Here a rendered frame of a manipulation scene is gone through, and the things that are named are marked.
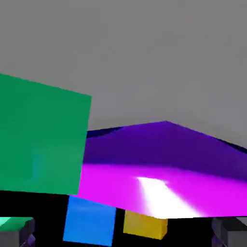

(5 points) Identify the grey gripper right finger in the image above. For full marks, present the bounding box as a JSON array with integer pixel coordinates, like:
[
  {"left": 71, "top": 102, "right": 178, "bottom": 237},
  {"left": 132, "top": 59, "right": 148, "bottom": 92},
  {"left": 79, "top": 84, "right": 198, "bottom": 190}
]
[{"left": 211, "top": 216, "right": 247, "bottom": 247}]

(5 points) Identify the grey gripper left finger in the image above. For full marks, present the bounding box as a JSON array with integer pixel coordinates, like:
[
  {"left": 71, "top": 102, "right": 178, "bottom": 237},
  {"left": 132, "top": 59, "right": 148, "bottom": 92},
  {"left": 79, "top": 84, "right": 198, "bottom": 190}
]
[{"left": 0, "top": 217, "right": 37, "bottom": 247}]

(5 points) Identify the small blue cube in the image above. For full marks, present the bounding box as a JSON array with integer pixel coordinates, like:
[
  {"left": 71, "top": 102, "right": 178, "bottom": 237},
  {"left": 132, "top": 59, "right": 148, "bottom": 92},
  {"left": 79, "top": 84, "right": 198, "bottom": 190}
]
[{"left": 62, "top": 195, "right": 117, "bottom": 247}]

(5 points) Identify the small yellow cube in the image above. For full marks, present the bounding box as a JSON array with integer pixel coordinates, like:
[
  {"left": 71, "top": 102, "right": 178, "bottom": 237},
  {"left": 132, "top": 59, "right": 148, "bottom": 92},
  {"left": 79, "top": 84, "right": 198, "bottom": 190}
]
[{"left": 123, "top": 209, "right": 168, "bottom": 240}]

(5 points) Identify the large green box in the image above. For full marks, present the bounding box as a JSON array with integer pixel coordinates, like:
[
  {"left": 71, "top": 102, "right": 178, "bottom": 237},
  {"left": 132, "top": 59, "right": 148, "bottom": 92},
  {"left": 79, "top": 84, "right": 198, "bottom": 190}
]
[{"left": 0, "top": 73, "right": 93, "bottom": 196}]

